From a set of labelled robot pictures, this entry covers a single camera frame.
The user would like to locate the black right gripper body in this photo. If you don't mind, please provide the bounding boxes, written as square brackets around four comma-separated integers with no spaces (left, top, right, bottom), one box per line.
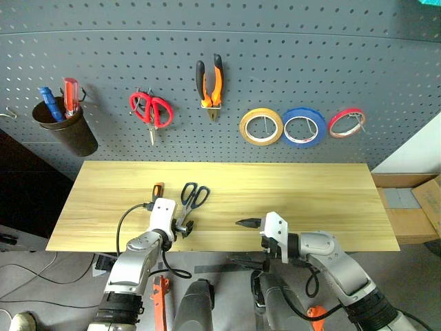
[260,233,281,263]

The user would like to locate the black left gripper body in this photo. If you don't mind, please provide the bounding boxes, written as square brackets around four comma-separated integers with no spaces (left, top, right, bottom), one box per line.
[171,217,189,241]

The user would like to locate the grey floor tape strip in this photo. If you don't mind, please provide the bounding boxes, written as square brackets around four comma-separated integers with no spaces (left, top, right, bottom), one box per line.
[194,263,229,274]

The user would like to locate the yellow tape roll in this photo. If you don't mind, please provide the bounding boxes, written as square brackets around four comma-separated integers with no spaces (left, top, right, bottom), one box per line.
[239,108,284,146]

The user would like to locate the blue tape roll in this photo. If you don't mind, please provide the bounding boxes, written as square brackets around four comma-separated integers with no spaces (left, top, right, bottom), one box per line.
[281,107,327,149]

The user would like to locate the red tape roll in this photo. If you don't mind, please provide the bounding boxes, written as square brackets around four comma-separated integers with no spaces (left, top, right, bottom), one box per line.
[327,108,367,140]

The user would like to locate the grey metal pegboard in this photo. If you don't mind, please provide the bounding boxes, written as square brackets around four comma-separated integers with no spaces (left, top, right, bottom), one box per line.
[0,0,441,182]

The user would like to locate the dark grey rounded shape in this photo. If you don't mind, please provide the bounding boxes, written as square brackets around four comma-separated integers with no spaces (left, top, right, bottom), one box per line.
[253,270,313,331]
[173,278,217,331]

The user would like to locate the orange bar clamp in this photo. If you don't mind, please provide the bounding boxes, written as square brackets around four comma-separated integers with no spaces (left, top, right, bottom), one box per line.
[150,274,172,331]

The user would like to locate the small orange object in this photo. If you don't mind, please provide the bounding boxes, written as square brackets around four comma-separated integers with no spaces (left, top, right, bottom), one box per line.
[306,305,329,331]

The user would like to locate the small black grey box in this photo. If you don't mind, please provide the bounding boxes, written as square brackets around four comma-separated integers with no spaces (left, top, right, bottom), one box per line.
[92,254,117,278]

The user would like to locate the silver scissors hook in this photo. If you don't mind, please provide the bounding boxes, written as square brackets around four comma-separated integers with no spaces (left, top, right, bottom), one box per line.
[130,87,153,117]

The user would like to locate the black metal cup holder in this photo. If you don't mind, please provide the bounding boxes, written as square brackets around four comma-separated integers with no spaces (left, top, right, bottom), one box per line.
[32,96,99,158]

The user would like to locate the open cardboard box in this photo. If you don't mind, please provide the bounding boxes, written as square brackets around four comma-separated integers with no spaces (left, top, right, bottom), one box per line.
[371,172,441,246]

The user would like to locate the orange black pliers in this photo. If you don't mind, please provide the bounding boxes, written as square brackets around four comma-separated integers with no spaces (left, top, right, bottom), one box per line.
[195,53,224,122]

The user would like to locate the dark cabinet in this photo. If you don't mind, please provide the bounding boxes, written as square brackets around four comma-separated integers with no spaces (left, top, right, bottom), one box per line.
[0,128,75,239]

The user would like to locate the light coloured shoe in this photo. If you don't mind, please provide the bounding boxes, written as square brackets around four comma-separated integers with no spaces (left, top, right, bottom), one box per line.
[8,310,38,331]

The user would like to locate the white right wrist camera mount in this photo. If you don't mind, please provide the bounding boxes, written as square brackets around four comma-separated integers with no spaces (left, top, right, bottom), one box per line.
[259,211,289,265]

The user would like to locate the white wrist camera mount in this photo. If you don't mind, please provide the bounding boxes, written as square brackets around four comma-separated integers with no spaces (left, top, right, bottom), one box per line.
[259,211,289,265]
[150,197,178,241]

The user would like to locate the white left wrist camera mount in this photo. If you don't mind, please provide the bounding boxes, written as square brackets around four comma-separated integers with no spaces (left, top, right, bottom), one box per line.
[150,197,178,241]

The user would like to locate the black handled scissors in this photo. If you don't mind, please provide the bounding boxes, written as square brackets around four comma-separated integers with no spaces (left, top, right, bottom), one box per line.
[176,181,210,225]

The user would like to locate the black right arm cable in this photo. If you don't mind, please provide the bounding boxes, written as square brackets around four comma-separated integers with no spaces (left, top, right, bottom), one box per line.
[254,260,346,323]

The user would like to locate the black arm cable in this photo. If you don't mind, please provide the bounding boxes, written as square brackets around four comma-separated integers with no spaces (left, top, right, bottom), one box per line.
[254,260,346,323]
[116,202,192,279]

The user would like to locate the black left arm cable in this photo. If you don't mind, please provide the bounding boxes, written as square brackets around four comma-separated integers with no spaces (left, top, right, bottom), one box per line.
[116,202,192,279]

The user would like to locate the red handled scissors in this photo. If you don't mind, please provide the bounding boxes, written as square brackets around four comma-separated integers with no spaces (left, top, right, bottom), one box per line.
[129,91,174,146]

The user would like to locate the white floor cable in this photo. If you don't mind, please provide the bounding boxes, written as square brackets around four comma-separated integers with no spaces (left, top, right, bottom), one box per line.
[33,250,59,279]

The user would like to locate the black floor cable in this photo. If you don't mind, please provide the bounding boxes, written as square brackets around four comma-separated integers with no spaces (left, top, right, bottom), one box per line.
[0,262,101,308]

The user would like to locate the red clear handled screwdriver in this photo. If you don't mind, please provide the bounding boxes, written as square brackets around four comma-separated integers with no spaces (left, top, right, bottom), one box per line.
[61,77,81,119]

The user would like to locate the blue handled tool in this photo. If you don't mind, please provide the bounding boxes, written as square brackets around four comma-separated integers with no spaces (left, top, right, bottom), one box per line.
[38,86,65,122]

